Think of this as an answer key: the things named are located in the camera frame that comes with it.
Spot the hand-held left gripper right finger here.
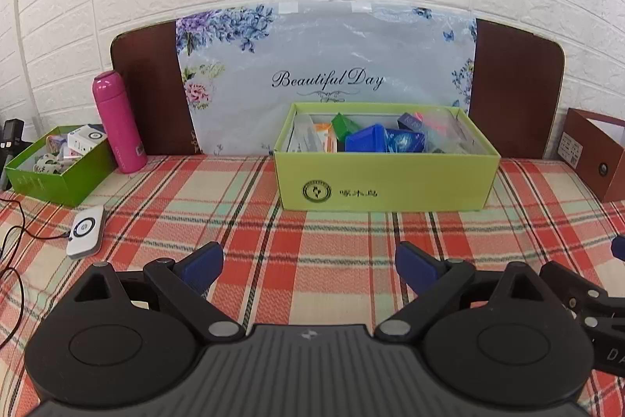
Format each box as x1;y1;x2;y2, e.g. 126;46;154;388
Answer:
375;241;554;344

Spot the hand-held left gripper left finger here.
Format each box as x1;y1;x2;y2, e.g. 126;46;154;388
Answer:
73;242;246;344

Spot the large green cardboard box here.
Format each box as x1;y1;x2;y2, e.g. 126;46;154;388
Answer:
272;102;502;213

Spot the clear plastic cup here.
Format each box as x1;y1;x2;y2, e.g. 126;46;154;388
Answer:
422;109;462;153

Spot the blue plastic box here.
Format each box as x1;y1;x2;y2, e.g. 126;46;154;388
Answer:
345;125;425;153

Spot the orange white medicine box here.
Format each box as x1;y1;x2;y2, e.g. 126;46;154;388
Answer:
312;123;340;153

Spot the plaid mat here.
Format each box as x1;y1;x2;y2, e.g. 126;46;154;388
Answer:
0;153;625;417

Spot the brown shoebox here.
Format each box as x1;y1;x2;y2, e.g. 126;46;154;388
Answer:
557;107;625;204

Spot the white rounded device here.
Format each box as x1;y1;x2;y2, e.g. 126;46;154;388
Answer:
66;205;105;259

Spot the small green tray box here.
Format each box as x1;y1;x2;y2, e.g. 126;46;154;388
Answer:
5;125;118;208

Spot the pink bottle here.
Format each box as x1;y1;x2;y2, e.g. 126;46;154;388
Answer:
93;72;148;174

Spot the white blue small box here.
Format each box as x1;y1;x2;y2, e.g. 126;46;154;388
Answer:
67;126;109;150

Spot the brown headboard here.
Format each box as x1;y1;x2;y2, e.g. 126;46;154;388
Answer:
111;17;567;160

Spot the white patterned roll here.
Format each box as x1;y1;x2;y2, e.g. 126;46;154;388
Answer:
33;153;65;176

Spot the black device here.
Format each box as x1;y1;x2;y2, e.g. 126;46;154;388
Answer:
0;119;31;190

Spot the black cable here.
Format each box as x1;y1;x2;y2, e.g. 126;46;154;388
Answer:
0;197;74;352

